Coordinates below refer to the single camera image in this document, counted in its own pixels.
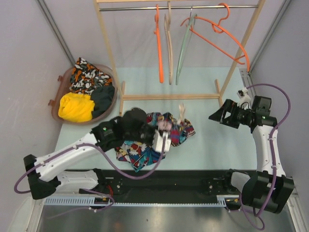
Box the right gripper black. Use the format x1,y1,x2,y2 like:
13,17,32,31
209,99,254,129

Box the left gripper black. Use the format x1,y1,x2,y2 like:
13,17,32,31
126,123,165,146

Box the comic print shorts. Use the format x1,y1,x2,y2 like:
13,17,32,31
115,104,196,172

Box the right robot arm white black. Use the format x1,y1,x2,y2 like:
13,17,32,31
209,96,294,214

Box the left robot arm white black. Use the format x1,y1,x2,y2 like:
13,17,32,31
24,108,159,200

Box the pale green hanger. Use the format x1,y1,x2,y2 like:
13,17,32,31
175,12,197,85

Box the orange hanger left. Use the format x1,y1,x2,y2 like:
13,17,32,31
154,4,164,84

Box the beige wooden hanger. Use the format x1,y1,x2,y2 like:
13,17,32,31
164,1,173,85

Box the wooden clothes rack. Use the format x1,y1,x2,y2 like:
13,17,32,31
93,0,265,116

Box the dark green garment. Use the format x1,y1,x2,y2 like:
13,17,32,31
90,85,115,118

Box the yellow garment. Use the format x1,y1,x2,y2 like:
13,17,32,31
58,92,95,123

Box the orange camouflage print garment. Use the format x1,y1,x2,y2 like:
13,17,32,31
69,58,112,95

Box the brown laundry basket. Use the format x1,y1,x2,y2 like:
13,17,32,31
47,62,119,126

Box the metal hanging rod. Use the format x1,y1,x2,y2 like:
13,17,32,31
99,5,258,12

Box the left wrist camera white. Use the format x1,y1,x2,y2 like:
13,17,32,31
152,130,171,152

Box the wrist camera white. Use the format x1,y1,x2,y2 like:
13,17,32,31
237,87,251,109
152,130,171,152

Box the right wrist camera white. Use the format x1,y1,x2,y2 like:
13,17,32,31
237,87,251,109

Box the light blue cable duct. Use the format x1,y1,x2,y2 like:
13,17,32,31
44,196,226,207

